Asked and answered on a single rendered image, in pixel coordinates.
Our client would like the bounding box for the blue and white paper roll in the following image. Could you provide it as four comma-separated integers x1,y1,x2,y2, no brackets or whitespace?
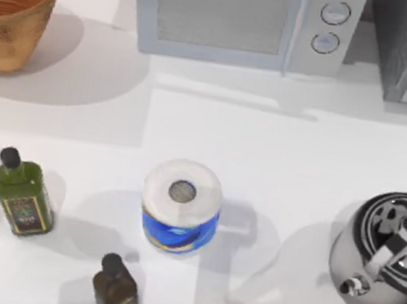
135,155,228,261

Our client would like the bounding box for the pale microwave oven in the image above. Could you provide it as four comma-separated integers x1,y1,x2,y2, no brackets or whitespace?
123,0,370,88

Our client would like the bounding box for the round microwave knob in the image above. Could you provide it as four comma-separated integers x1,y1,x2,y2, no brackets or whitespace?
319,0,353,28
309,29,342,58

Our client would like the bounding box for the dark brown bottle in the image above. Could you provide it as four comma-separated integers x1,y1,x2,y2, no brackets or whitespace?
89,250,149,304

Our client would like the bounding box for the green bottle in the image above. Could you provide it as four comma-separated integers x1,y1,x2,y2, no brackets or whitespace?
0,146,64,241

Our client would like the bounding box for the silver kettle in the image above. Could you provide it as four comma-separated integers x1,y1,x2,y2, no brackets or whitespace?
321,180,407,304

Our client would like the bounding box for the microwave door handle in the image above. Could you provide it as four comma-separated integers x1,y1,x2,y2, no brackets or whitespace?
281,0,308,80

